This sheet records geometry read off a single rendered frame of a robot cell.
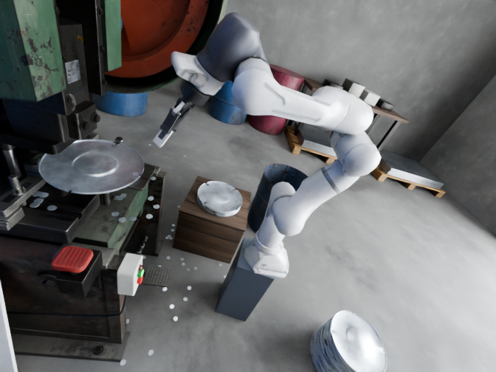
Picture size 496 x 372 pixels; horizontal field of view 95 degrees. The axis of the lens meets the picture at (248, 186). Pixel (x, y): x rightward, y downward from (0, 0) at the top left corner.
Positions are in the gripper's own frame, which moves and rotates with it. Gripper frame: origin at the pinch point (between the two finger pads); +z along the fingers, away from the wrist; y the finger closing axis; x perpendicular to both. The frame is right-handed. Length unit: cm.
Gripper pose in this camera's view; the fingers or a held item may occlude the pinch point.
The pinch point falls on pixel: (162, 136)
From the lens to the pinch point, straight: 75.1
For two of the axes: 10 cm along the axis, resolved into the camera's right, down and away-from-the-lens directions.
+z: -6.7, 5.5, 5.1
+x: -7.2, -6.5, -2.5
